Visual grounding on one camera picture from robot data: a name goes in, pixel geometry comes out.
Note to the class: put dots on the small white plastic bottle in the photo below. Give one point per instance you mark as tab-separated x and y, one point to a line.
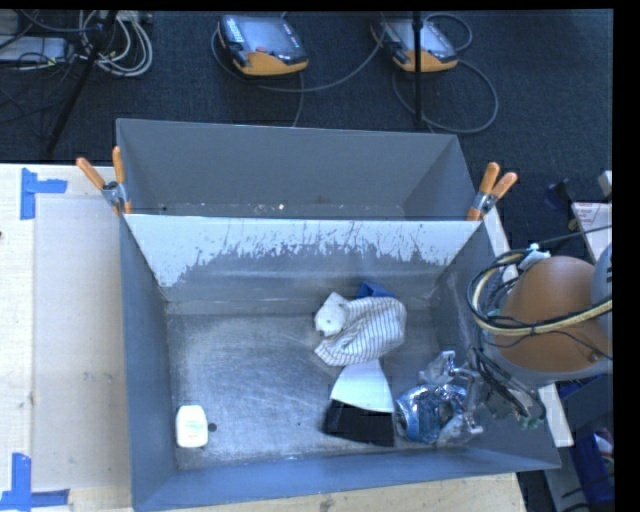
191	426

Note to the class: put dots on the blue angular block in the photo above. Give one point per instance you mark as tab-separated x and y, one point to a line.
374	290

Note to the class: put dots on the white striped cloth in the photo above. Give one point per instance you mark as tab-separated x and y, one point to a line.
367	327

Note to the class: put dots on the grey metal bin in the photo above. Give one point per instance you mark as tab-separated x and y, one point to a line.
250	360

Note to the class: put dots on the crumpled silver blue packet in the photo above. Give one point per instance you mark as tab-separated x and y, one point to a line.
430	412

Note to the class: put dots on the black flat box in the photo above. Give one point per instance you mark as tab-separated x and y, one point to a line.
357	427

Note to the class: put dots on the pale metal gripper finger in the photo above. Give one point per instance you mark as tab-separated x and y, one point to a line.
472	428
462	372

